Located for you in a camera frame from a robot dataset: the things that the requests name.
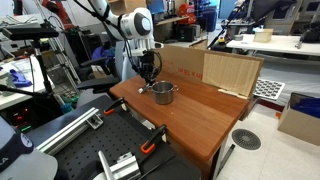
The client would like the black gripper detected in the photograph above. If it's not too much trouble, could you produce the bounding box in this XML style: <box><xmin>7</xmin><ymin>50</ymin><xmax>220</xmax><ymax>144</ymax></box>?
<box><xmin>137</xmin><ymin>49</ymin><xmax>160</xmax><ymax>88</ymax></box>

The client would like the black and white marker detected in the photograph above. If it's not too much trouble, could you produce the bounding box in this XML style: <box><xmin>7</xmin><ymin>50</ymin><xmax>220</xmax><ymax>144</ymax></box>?
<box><xmin>137</xmin><ymin>83</ymin><xmax>152</xmax><ymax>95</ymax></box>

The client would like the small steel pot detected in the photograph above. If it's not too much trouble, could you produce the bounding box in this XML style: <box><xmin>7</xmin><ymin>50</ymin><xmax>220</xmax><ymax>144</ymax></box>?
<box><xmin>148</xmin><ymin>80</ymin><xmax>180</xmax><ymax>106</ymax></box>

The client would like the black orange-tipped clamp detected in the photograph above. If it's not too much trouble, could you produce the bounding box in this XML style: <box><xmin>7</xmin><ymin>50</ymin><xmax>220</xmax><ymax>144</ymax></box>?
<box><xmin>139</xmin><ymin>124</ymin><xmax>168</xmax><ymax>155</ymax></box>
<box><xmin>102</xmin><ymin>96</ymin><xmax>128</xmax><ymax>116</ymax></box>

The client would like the black office chair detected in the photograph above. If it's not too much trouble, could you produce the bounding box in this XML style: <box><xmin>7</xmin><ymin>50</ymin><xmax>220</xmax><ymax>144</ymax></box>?
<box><xmin>75</xmin><ymin>56</ymin><xmax>121</xmax><ymax>94</ymax></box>

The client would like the wooden table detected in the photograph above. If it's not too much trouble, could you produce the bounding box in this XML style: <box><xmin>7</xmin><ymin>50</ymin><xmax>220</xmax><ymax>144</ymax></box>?
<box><xmin>109</xmin><ymin>71</ymin><xmax>251</xmax><ymax>180</ymax></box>

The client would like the black perforated breadboard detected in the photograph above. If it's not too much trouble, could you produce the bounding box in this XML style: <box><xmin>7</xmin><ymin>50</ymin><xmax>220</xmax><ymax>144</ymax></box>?
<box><xmin>26</xmin><ymin>94</ymin><xmax>203</xmax><ymax>180</ymax></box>

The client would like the brown cardboard panel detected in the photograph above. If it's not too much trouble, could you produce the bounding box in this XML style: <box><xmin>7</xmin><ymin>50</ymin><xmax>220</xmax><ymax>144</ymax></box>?
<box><xmin>153</xmin><ymin>44</ymin><xmax>265</xmax><ymax>99</ymax></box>

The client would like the round floor drain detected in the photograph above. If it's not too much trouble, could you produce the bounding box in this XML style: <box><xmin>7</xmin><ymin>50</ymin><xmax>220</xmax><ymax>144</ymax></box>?
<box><xmin>231</xmin><ymin>128</ymin><xmax>262</xmax><ymax>151</ymax></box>

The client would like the checkered calibration board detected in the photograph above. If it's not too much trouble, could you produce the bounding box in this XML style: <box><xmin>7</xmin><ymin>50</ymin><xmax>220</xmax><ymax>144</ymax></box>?
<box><xmin>253</xmin><ymin>78</ymin><xmax>286</xmax><ymax>101</ymax></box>

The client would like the small wooden box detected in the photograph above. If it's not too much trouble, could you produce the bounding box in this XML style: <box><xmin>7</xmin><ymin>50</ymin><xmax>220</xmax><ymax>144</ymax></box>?
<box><xmin>253</xmin><ymin>28</ymin><xmax>274</xmax><ymax>44</ymax></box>

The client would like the blue cloth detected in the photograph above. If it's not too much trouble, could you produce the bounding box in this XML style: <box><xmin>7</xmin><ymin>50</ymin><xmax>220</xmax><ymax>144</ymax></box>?
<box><xmin>9</xmin><ymin>68</ymin><xmax>33</xmax><ymax>88</ymax></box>

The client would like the black control box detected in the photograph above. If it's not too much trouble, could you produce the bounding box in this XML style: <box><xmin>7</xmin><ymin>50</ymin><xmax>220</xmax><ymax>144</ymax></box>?
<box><xmin>0</xmin><ymin>99</ymin><xmax>44</xmax><ymax>134</ymax></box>

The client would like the long white table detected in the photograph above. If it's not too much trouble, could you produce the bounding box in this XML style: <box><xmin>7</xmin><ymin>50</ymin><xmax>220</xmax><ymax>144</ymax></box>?
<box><xmin>225</xmin><ymin>33</ymin><xmax>320</xmax><ymax>58</ymax></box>

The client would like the large cardboard box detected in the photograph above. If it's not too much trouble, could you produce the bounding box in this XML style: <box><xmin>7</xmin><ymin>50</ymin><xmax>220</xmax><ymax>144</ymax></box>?
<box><xmin>277</xmin><ymin>92</ymin><xmax>320</xmax><ymax>147</ymax></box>

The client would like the aluminium extrusion rail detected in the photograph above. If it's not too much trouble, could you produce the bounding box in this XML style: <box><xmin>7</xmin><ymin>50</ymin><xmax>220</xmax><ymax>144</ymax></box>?
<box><xmin>35</xmin><ymin>106</ymin><xmax>104</xmax><ymax>156</ymax></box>
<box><xmin>93</xmin><ymin>149</ymin><xmax>142</xmax><ymax>180</ymax></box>

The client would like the black camera tripod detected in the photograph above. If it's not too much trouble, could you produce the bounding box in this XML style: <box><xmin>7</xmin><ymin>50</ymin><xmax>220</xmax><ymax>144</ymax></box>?
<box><xmin>0</xmin><ymin>39</ymin><xmax>64</xmax><ymax>111</ymax></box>

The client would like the black stereo camera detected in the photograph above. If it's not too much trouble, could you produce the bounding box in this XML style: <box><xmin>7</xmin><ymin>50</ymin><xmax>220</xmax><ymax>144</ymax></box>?
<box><xmin>0</xmin><ymin>26</ymin><xmax>60</xmax><ymax>42</ymax></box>

